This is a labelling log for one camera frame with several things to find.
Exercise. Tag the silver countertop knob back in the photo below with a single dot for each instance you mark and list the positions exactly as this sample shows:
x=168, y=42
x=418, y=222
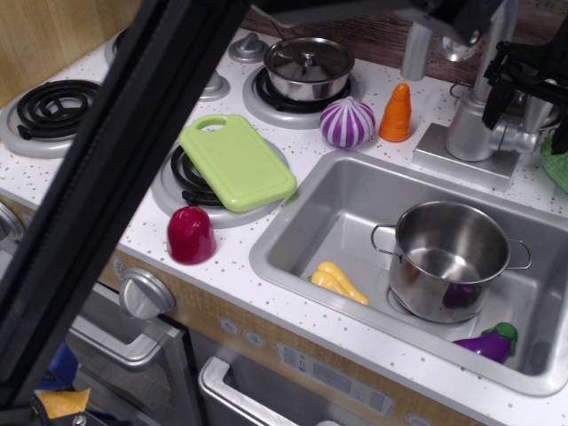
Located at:
x=248, y=50

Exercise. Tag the silver far left knob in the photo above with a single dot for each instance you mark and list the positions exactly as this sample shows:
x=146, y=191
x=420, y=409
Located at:
x=11, y=227

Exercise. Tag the silver oven door handle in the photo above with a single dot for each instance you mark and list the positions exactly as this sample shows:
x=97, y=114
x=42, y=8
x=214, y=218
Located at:
x=134, y=348

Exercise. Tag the silver cylinder post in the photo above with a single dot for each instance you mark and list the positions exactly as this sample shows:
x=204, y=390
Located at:
x=417, y=52

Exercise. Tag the back left black burner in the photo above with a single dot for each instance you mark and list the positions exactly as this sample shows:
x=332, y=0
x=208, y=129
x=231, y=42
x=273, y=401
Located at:
x=42, y=123

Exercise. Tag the black burner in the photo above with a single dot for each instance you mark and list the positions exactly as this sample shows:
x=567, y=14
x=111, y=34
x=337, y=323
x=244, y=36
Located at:
x=42, y=123
x=179, y=184
x=266, y=104

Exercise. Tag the small lidded steel pot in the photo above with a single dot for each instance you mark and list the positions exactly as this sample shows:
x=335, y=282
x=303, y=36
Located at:
x=308, y=68

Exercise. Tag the back right black burner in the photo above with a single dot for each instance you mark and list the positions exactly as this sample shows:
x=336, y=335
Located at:
x=266, y=104

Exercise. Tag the silver stove knob front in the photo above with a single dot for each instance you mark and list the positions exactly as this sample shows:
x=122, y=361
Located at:
x=143, y=296

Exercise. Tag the black metal frame bar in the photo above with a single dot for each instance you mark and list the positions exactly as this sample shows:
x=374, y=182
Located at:
x=168, y=55

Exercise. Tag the silver dishwasher door handle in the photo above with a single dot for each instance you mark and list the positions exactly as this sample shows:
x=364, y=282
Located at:
x=251, y=396

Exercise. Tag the purple eggplant toy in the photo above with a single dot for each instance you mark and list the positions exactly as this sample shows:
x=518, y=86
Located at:
x=497, y=343

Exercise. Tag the silver countertop knob middle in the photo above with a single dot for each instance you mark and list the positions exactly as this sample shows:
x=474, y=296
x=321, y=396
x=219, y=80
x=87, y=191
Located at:
x=216, y=88

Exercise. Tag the red beet toy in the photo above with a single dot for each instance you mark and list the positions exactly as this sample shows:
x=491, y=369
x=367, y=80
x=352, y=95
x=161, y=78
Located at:
x=190, y=236

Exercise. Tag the grey dishwasher control panel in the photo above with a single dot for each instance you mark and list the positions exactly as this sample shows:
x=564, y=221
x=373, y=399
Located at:
x=332, y=378

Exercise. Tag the orange carrot toy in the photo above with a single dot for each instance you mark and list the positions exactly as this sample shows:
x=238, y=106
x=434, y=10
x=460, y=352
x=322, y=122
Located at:
x=396, y=122

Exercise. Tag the silver faucet lever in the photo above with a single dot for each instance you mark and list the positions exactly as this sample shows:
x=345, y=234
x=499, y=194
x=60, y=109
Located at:
x=520, y=128

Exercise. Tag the silver toy faucet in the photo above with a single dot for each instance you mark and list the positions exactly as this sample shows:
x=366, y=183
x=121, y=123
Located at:
x=462, y=149

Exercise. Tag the front left black burner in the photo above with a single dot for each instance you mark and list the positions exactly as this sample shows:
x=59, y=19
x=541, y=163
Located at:
x=179, y=184

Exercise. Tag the green lettuce toy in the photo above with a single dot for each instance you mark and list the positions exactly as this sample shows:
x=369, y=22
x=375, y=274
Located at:
x=555, y=166

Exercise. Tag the silver toy sink basin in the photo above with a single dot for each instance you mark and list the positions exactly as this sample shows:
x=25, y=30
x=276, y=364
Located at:
x=331, y=217

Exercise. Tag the purple white striped onion toy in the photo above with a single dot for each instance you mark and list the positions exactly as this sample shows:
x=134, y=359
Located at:
x=347, y=123

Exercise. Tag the silver countertop knob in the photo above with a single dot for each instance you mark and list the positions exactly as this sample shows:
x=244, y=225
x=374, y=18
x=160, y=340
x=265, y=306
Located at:
x=248, y=50
x=216, y=88

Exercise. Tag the large open steel pot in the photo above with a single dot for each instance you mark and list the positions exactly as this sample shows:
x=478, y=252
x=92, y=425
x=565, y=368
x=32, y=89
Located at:
x=445, y=259

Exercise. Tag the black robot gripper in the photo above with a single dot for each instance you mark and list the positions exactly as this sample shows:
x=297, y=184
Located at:
x=535, y=70

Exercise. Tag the green plastic cutting board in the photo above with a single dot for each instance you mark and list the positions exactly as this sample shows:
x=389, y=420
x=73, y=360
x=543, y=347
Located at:
x=241, y=168

